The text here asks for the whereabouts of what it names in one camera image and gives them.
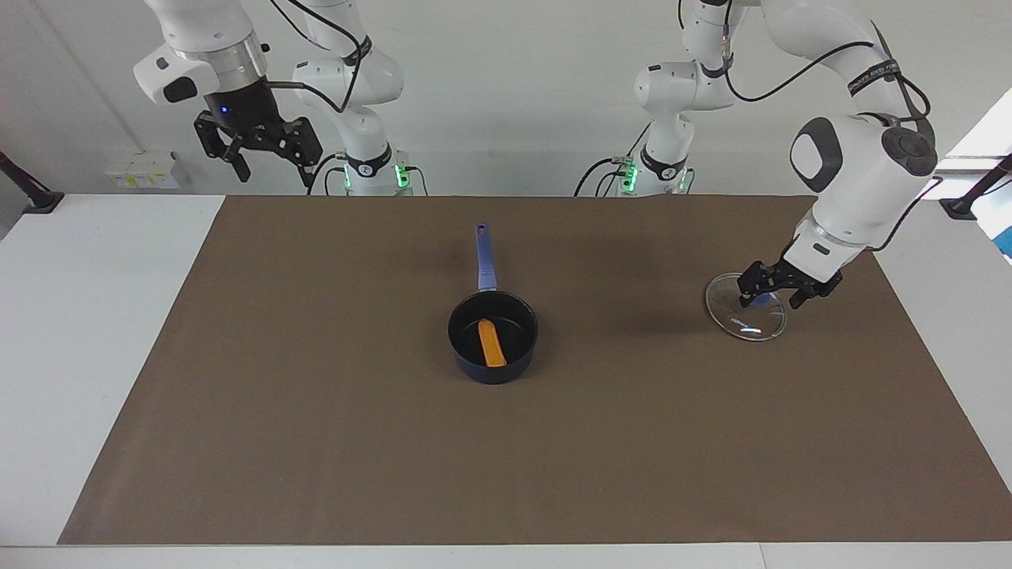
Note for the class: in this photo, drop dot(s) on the light blue object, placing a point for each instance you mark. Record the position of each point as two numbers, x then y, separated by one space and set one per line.
1006 243

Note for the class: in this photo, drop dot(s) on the yellow corn cob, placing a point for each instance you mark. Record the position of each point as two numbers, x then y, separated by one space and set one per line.
492 344

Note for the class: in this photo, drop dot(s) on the brown table mat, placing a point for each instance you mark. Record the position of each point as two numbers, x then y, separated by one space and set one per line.
632 442

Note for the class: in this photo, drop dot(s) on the black clamp stand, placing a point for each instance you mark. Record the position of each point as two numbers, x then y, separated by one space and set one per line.
972 197
35 197

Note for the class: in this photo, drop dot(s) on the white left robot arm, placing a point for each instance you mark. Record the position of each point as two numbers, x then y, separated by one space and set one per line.
862 174

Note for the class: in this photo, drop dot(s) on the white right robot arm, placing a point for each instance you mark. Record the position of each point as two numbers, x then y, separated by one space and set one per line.
357 75

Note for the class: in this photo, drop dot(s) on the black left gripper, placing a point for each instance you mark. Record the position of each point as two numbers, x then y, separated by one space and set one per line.
794 278

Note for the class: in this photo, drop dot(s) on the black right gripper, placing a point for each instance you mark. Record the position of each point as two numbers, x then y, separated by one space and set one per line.
245 114

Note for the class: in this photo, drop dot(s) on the white wall socket box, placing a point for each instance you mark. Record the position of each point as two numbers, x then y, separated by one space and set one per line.
142 172

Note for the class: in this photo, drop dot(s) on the glass lid with blue knob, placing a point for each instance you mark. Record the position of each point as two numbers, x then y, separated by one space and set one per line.
747 320

